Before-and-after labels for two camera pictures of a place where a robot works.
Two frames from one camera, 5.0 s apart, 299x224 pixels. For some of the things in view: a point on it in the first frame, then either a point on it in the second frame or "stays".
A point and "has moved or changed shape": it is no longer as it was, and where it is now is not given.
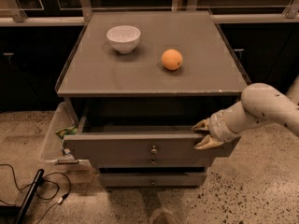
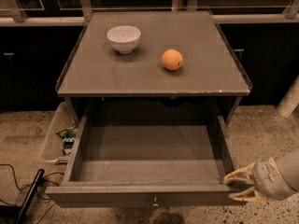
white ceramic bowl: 124,38 stays
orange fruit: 171,59 stays
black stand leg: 30,196 stays
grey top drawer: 136,142 has moved or changed shape
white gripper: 219,127 -> 263,177
